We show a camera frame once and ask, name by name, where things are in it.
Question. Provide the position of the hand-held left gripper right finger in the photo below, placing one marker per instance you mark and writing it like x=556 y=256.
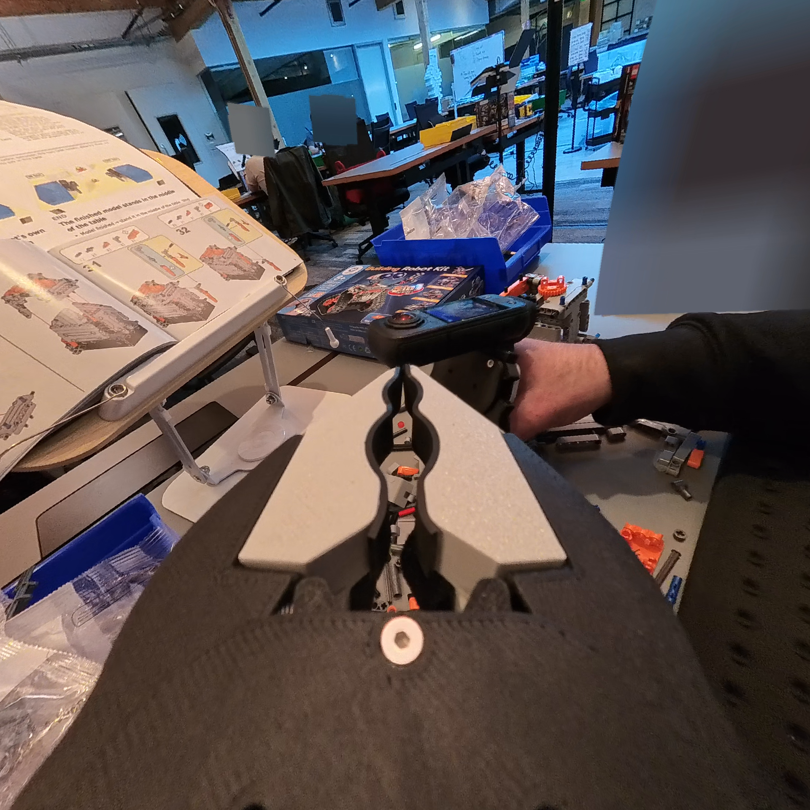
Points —
x=500 y=506

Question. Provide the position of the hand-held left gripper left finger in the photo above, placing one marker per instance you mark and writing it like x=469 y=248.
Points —
x=310 y=506

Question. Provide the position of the orange gear frame assembly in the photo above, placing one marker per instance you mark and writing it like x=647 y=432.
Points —
x=557 y=304

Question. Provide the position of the person's right forearm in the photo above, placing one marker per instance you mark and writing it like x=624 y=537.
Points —
x=709 y=373

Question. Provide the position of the person's right hand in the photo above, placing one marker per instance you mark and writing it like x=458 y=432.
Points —
x=563 y=386

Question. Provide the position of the blue plastic bin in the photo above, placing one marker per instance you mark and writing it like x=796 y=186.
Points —
x=506 y=260
x=89 y=551

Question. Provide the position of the blue robot kit box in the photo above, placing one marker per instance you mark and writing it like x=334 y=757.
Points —
x=367 y=304

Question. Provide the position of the pile of small building parts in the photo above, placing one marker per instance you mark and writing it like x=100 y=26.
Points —
x=403 y=506

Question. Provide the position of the clear plastic bags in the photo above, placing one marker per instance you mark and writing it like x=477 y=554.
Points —
x=475 y=209
x=63 y=658

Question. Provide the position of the large orange wedge piece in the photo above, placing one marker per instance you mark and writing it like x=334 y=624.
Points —
x=643 y=547

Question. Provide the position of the long wooden table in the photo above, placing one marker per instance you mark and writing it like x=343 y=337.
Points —
x=418 y=155

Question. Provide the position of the white book stand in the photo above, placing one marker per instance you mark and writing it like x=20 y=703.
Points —
x=190 y=367

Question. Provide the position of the yellow bin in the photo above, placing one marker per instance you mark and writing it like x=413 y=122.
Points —
x=446 y=130

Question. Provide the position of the black office chair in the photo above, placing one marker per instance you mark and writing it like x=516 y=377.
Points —
x=298 y=190

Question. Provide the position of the black pole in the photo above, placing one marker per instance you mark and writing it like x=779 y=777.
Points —
x=552 y=101

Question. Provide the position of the black studded panel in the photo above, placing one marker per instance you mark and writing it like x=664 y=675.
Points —
x=760 y=633

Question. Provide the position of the instruction booklet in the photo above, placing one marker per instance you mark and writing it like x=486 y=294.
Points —
x=114 y=266

